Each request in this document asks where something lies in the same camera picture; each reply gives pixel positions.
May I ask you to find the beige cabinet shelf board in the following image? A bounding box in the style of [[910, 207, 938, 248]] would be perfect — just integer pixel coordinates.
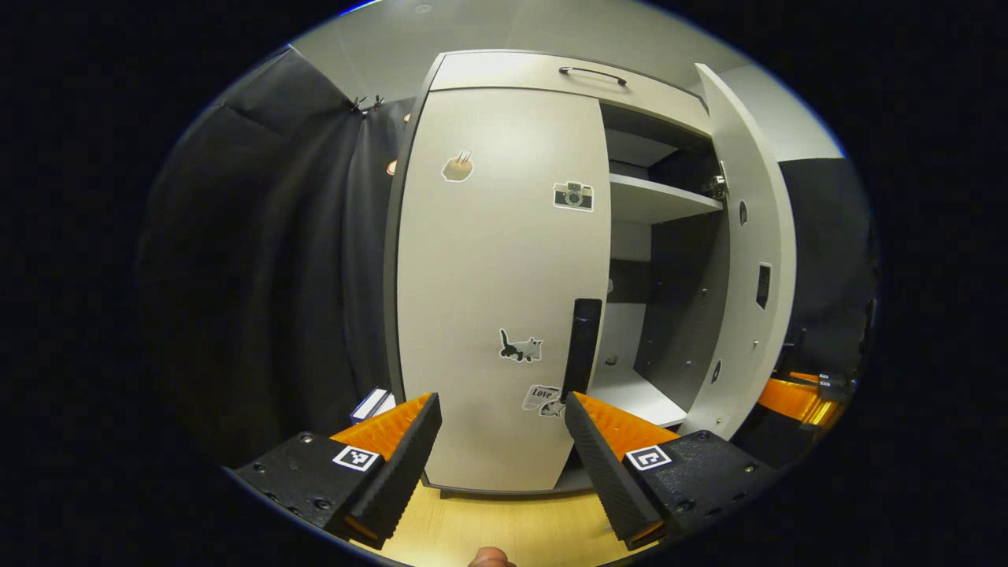
[[609, 173, 724, 225]]

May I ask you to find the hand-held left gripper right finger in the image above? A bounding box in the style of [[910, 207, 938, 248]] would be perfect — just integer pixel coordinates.
[[565, 391, 788, 552]]

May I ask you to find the black backdrop cloth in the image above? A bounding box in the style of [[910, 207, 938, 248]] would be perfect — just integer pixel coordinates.
[[138, 43, 879, 465]]

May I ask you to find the shoe cabinet door camera sticker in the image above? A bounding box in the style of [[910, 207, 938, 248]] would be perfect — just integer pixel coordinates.
[[396, 87, 613, 493]]

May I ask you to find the shoe cabinet door headphone sticker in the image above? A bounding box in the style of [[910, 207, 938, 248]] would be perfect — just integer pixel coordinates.
[[679, 63, 798, 442]]

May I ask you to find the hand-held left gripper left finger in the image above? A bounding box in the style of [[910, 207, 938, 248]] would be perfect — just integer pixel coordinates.
[[224, 392, 443, 550]]

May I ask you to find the beige double-door shoe cabinet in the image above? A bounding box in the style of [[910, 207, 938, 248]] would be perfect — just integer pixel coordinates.
[[384, 49, 798, 498]]

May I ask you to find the beige cabinet drawer front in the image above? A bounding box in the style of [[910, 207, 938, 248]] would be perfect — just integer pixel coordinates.
[[429, 51, 713, 139]]

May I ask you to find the black door handle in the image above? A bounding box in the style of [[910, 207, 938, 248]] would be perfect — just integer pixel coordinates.
[[561, 298, 603, 402]]

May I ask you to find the small white box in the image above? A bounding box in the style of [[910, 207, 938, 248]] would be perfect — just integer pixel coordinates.
[[350, 387, 397, 426]]

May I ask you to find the black drawer handle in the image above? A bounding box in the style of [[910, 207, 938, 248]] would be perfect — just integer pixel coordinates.
[[558, 66, 628, 87]]

